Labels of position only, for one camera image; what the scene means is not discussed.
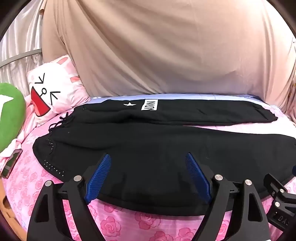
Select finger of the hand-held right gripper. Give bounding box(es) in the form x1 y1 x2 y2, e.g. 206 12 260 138
264 173 296 209

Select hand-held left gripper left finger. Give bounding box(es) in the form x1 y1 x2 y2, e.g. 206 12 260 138
26 153 112 241

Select black pants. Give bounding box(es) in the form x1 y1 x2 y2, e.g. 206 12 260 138
32 98 296 215

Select green plush toy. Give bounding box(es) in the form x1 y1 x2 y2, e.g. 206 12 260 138
0 83 26 153

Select pink cat face pillow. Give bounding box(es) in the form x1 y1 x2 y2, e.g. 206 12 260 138
24 54 91 127

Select beige hanging cloth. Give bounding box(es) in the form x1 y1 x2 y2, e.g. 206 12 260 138
41 0 296 116

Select grey metal rail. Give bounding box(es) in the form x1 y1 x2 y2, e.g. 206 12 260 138
0 47 42 68

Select wooden bed frame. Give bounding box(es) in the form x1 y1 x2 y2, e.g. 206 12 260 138
0 178 28 239

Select dark flat box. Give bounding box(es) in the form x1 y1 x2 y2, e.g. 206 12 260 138
0 149 23 179

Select white satin curtain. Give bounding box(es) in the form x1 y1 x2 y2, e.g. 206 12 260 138
0 0 48 85

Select pink floral bed sheet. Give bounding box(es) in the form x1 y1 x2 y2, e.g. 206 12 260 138
0 93 296 241

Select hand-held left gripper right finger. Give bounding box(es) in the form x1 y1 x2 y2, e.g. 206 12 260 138
185 152 272 241

